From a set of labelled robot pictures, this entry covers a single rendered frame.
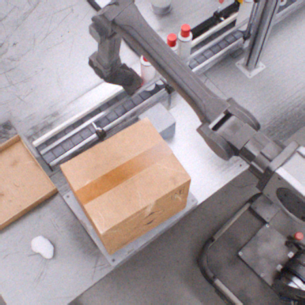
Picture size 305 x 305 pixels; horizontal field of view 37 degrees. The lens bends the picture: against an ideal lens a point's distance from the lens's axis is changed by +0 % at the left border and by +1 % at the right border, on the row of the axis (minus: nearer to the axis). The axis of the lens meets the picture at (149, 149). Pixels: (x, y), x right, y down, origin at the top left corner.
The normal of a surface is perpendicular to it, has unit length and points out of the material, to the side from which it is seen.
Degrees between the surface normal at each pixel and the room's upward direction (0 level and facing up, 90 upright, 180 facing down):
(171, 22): 0
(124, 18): 23
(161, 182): 0
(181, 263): 0
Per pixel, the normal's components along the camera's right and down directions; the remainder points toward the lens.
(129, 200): -0.01, -0.43
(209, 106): 0.13, -0.07
